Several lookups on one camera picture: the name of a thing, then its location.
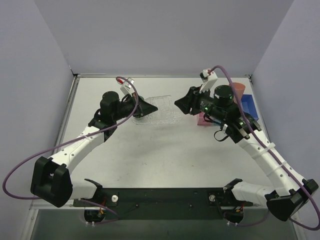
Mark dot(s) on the large clear textured tray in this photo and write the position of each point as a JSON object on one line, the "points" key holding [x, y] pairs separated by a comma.
{"points": [[175, 119]]}

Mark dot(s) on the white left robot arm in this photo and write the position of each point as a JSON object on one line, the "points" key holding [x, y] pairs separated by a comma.
{"points": [[51, 179]]}

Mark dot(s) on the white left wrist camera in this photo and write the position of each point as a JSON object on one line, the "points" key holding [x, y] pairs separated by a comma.
{"points": [[126, 86]]}

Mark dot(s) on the pink organizer box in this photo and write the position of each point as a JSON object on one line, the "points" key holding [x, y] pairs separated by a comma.
{"points": [[201, 120]]}

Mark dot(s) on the light blue organizer box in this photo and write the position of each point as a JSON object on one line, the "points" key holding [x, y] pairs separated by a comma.
{"points": [[216, 122]]}

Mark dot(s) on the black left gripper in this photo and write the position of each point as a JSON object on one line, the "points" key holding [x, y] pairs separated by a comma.
{"points": [[140, 107]]}

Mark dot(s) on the green plastic cup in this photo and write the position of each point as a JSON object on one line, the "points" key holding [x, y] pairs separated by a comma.
{"points": [[141, 108]]}

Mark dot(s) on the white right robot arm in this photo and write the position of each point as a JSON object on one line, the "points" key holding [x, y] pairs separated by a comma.
{"points": [[290, 190]]}

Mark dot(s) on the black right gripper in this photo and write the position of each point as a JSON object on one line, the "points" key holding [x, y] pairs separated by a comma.
{"points": [[191, 100]]}

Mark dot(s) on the dark blue organizer box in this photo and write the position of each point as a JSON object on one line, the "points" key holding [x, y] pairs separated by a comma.
{"points": [[248, 105]]}

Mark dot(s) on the orange plastic cup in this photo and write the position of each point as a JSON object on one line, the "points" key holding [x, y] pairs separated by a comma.
{"points": [[240, 89]]}

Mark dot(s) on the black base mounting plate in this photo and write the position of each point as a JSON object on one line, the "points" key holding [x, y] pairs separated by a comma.
{"points": [[165, 203]]}

